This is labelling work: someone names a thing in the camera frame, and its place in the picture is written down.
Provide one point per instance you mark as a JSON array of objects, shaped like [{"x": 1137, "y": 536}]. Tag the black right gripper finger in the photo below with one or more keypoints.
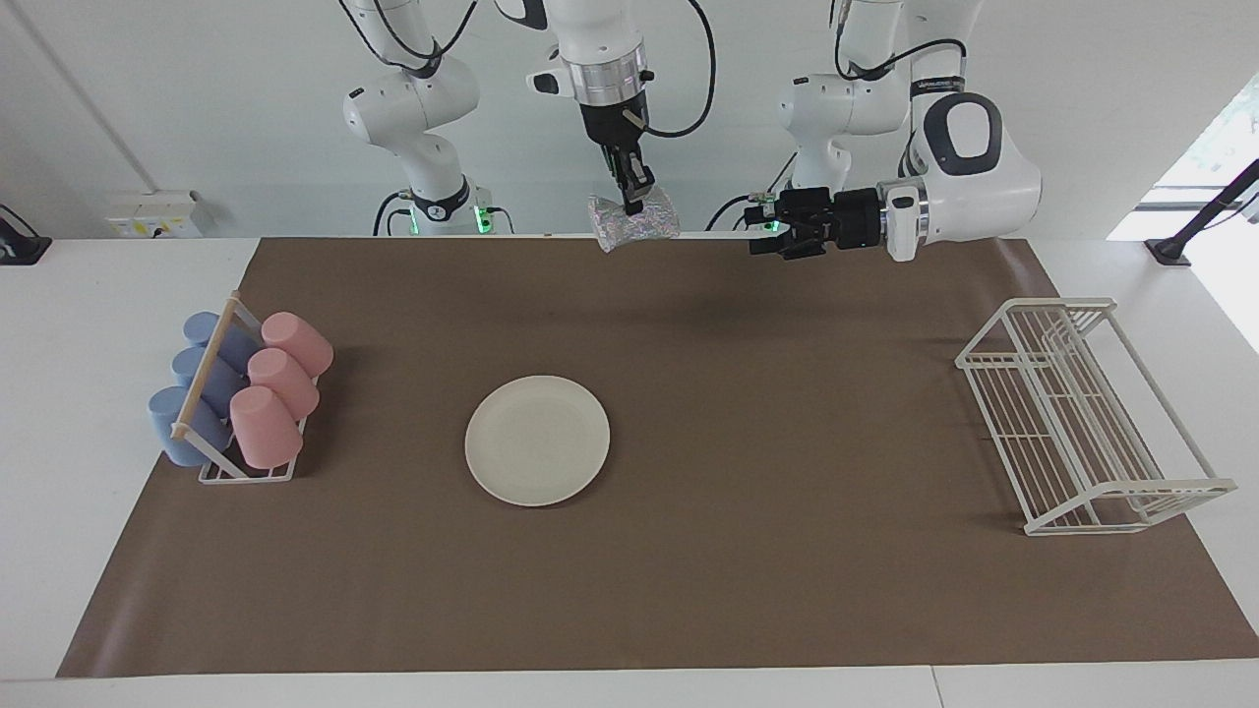
[
  {"x": 643, "y": 179},
  {"x": 624, "y": 187}
]

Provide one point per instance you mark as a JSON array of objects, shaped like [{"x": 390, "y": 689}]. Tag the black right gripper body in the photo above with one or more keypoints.
[{"x": 615, "y": 128}]

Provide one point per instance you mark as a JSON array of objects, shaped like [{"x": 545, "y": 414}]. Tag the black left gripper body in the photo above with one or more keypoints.
[{"x": 858, "y": 218}]

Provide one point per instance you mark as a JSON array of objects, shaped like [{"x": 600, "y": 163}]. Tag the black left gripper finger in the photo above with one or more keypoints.
[
  {"x": 802, "y": 244},
  {"x": 797, "y": 209}
]

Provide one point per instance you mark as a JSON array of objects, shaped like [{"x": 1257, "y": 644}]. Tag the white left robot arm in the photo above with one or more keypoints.
[{"x": 974, "y": 192}]

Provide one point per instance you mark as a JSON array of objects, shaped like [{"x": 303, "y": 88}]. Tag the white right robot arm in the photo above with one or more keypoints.
[{"x": 413, "y": 108}]

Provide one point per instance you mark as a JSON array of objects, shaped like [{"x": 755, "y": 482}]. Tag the cream round plate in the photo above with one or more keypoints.
[{"x": 537, "y": 441}]

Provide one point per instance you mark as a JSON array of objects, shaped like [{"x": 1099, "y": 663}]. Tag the black clamp with bar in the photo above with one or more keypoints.
[{"x": 1170, "y": 248}]

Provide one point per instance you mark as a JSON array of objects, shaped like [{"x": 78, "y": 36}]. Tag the brown table mat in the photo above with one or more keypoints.
[{"x": 748, "y": 570}]

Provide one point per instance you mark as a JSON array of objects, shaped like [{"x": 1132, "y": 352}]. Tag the pink plastic cup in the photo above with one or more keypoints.
[
  {"x": 285, "y": 382},
  {"x": 266, "y": 428},
  {"x": 300, "y": 342}
]

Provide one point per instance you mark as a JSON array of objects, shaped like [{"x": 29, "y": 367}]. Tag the blue plastic cup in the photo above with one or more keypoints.
[
  {"x": 165, "y": 418},
  {"x": 221, "y": 382},
  {"x": 236, "y": 344}
]

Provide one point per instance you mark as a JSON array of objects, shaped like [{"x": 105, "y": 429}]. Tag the white cup rack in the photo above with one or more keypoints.
[{"x": 205, "y": 372}]

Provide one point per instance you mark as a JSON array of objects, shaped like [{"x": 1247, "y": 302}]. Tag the black table clamp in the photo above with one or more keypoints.
[{"x": 20, "y": 246}]

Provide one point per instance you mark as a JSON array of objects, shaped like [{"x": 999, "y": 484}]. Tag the white wall socket box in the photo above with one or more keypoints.
[{"x": 157, "y": 214}]

